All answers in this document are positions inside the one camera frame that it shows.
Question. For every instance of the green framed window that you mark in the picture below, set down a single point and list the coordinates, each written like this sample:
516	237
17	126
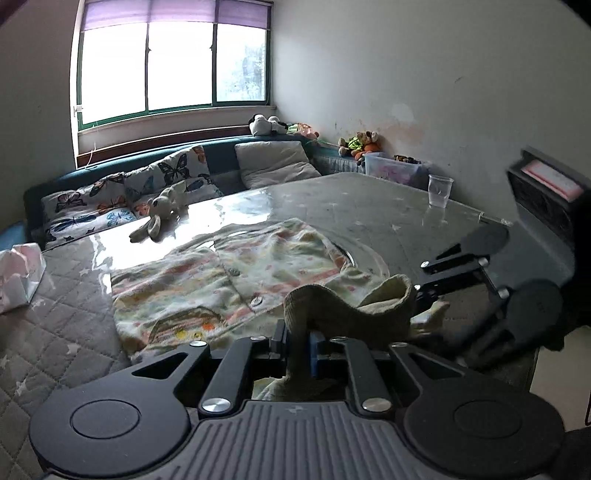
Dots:
141	58

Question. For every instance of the orange green plush toy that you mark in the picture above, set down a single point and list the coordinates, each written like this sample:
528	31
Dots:
358	145

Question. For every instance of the grey plush bunny toy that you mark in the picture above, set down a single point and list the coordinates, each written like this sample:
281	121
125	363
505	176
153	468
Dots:
161	209

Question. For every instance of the floral patterned baby garment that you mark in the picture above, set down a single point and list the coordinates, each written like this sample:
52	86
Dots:
244	282

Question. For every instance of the white pink tissue pack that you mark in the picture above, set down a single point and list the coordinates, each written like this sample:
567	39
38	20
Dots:
21	271

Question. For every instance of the clear plastic storage box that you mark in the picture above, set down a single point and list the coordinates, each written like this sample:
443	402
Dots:
412	174

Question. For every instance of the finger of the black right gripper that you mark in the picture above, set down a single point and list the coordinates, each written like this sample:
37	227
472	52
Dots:
487	240
465	314

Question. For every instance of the grey plain pillow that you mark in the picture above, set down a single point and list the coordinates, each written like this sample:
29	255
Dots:
268	163

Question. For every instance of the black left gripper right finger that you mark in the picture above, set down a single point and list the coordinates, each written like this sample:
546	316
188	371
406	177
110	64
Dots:
457	421

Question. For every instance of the grey quilted table cover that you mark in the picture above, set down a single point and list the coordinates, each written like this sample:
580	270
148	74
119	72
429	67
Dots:
292	426

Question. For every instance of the white black plush toy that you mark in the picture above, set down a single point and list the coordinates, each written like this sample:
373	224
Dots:
260	125

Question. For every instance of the teal sofa bench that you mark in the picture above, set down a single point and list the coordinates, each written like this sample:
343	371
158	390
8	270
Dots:
221	159

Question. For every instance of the black crate with pink box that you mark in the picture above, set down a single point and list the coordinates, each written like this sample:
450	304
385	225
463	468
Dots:
555	194

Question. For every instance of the clear plastic cup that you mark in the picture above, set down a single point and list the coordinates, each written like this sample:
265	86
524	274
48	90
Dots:
439	190

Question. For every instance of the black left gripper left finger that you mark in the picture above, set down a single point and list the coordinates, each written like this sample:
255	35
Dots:
124	424

